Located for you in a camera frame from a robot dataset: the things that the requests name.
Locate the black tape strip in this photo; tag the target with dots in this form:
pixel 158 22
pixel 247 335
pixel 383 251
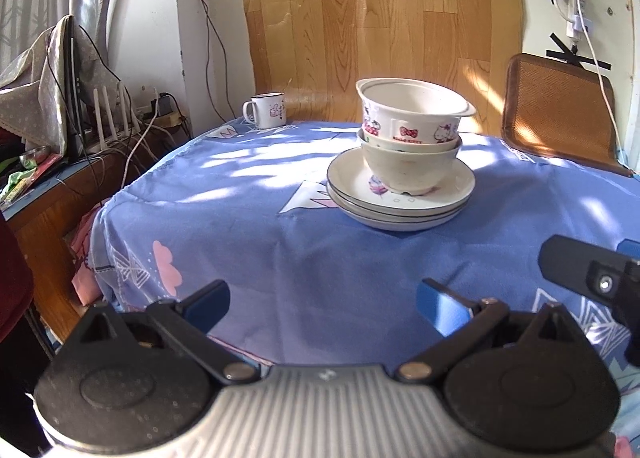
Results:
pixel 575 57

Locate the white enamel mug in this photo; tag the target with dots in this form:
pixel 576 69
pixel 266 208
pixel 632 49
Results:
pixel 267 112

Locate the white antenna router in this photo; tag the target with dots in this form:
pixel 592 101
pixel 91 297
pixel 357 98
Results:
pixel 102 117

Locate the woven rattan mat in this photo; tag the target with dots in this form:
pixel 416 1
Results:
pixel 555 102

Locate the blue patterned tablecloth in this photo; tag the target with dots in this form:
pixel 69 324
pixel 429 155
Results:
pixel 280 248

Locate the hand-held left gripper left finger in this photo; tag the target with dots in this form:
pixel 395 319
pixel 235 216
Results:
pixel 207 306

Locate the white feather print plate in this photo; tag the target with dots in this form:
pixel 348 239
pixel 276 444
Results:
pixel 350 177

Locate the white black-rimmed plate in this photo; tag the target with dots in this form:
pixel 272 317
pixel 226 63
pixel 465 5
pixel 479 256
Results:
pixel 400 227
pixel 400 217

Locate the grey spotted cloth cover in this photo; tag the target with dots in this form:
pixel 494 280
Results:
pixel 30 92

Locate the green packet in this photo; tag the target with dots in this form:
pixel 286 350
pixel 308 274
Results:
pixel 15 185

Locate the wooden side cabinet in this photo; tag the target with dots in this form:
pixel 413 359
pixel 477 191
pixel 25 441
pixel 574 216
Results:
pixel 50 238

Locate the grey patterned curtain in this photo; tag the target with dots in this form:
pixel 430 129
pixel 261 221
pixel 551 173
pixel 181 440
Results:
pixel 30 2

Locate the black monitor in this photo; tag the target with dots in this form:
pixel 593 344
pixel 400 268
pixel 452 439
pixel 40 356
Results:
pixel 74 102

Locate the wood grain wall sheet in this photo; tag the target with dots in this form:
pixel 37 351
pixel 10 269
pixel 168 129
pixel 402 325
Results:
pixel 400 37

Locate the pink cloth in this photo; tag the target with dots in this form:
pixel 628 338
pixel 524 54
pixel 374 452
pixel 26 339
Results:
pixel 85 278

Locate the cream plain bowl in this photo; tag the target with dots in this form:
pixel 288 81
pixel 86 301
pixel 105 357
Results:
pixel 410 167

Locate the small steel bowl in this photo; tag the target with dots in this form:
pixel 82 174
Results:
pixel 35 155

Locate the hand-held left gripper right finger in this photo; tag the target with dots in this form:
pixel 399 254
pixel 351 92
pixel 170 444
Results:
pixel 440 309

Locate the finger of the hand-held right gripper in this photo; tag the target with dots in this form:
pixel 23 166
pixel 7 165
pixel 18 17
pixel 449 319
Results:
pixel 630 248
pixel 570 258

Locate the yellowed power strip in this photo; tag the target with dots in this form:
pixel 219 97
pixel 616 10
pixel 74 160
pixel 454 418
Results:
pixel 160 120

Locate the black power adapter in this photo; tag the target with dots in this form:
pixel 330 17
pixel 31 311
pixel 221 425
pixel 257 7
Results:
pixel 166 104

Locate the white cartoon print bowl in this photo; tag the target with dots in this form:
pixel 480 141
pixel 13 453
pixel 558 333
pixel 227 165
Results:
pixel 415 123

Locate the white charger plug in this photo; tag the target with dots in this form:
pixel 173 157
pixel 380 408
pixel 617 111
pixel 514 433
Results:
pixel 577 27

